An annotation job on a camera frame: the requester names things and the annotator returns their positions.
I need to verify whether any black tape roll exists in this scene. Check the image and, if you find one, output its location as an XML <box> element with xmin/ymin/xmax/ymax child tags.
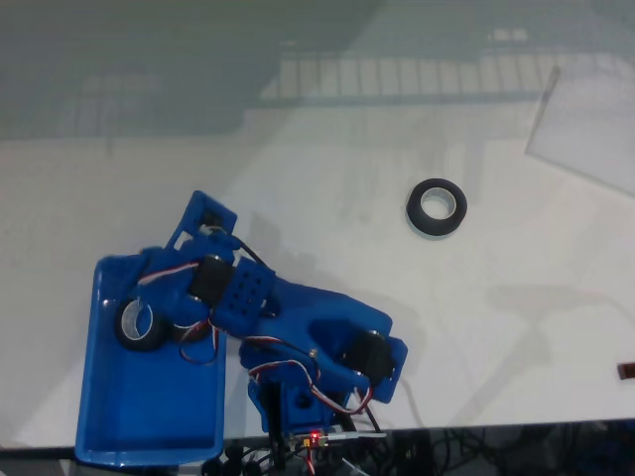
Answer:
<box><xmin>115</xmin><ymin>296</ymin><xmax>169</xmax><ymax>354</ymax></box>
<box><xmin>405</xmin><ymin>178</ymin><xmax>468</xmax><ymax>243</ymax></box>

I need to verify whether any blue plastic bin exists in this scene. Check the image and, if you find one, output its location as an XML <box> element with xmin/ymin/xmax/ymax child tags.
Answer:
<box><xmin>73</xmin><ymin>253</ymin><xmax>229</xmax><ymax>470</ymax></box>

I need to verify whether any controller board with red light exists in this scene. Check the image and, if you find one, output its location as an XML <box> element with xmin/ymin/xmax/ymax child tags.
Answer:
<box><xmin>292</xmin><ymin>429</ymin><xmax>343</xmax><ymax>450</ymax></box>

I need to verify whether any clear plastic sheet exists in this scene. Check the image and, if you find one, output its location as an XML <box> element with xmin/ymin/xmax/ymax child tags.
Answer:
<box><xmin>525</xmin><ymin>63</ymin><xmax>635</xmax><ymax>197</ymax></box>

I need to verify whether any white red servo cable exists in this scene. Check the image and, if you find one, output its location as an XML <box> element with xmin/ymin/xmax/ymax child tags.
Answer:
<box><xmin>137</xmin><ymin>262</ymin><xmax>200</xmax><ymax>288</ymax></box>
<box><xmin>246</xmin><ymin>357</ymin><xmax>379</xmax><ymax>417</ymax></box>

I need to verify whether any blue camera mount frame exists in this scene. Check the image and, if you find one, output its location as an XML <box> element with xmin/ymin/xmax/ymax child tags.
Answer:
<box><xmin>168</xmin><ymin>190</ymin><xmax>239</xmax><ymax>255</ymax></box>

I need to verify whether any black camera cable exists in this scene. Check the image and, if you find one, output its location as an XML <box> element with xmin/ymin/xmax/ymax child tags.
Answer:
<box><xmin>231</xmin><ymin>236</ymin><xmax>279</xmax><ymax>275</ymax></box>

